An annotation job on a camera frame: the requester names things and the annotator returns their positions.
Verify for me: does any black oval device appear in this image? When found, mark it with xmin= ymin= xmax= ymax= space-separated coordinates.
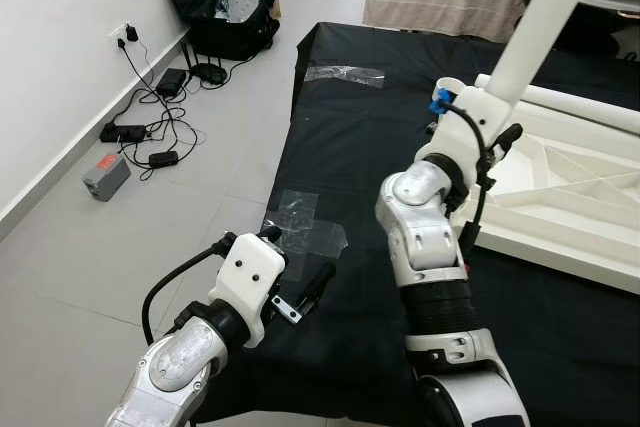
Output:
xmin=190 ymin=63 xmax=229 ymax=86

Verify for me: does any white plastic table leg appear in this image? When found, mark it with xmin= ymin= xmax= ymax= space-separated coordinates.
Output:
xmin=475 ymin=74 xmax=640 ymax=138
xmin=487 ymin=0 xmax=611 ymax=116

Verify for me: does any black power strip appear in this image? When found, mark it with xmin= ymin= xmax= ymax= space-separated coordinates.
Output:
xmin=100 ymin=124 xmax=149 ymax=144

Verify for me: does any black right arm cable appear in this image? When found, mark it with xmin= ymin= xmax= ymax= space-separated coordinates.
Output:
xmin=428 ymin=90 xmax=501 ymax=278

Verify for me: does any white wall socket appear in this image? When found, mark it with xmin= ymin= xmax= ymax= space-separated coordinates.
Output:
xmin=108 ymin=24 xmax=141 ymax=48

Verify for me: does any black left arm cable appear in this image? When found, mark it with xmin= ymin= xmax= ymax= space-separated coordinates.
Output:
xmin=140 ymin=239 xmax=236 ymax=343

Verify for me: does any black power adapter brick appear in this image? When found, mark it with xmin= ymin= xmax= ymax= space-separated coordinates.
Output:
xmin=155 ymin=68 xmax=189 ymax=98

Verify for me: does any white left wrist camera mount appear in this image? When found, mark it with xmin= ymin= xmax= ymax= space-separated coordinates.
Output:
xmin=208 ymin=232 xmax=289 ymax=348

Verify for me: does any white plastic table top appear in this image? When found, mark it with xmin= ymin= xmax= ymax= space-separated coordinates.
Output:
xmin=432 ymin=74 xmax=640 ymax=295

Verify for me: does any white plastic packet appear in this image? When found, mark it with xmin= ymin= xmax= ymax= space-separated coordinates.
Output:
xmin=222 ymin=0 xmax=264 ymax=25

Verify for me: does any grey box with red label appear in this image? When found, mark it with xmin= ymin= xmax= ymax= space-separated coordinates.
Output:
xmin=82 ymin=152 xmax=131 ymax=203

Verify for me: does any large black wok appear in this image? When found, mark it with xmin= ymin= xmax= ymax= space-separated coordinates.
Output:
xmin=520 ymin=0 xmax=640 ymax=58

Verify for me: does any black tablecloth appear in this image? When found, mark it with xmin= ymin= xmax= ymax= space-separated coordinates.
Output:
xmin=195 ymin=22 xmax=640 ymax=427

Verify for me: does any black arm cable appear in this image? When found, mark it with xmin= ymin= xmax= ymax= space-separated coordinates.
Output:
xmin=140 ymin=239 xmax=236 ymax=343
xmin=428 ymin=90 xmax=501 ymax=278

